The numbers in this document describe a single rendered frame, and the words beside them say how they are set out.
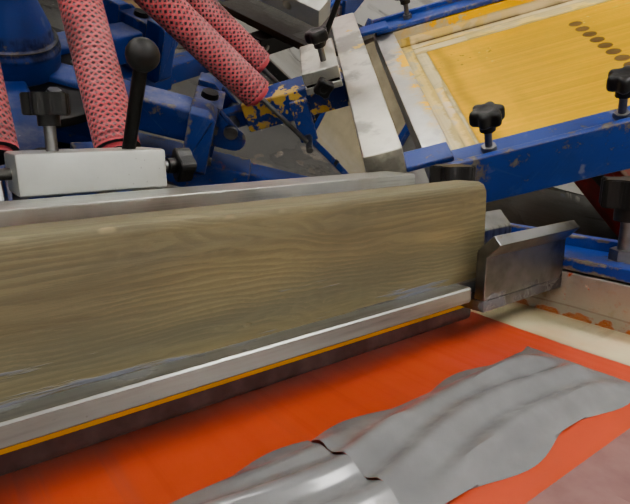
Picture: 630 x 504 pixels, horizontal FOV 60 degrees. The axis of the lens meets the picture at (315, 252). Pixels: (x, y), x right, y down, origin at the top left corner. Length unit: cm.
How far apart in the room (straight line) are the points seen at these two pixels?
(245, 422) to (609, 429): 18
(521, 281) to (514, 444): 16
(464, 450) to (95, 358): 16
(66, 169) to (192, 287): 27
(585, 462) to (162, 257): 20
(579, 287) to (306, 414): 24
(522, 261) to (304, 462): 22
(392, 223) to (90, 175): 29
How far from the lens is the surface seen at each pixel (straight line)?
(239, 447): 27
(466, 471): 25
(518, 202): 125
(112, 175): 51
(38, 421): 23
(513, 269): 39
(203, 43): 83
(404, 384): 32
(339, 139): 312
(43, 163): 50
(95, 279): 24
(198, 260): 25
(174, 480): 25
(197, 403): 28
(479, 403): 29
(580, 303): 45
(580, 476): 27
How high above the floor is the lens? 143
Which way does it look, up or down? 36 degrees down
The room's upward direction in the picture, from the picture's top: 22 degrees clockwise
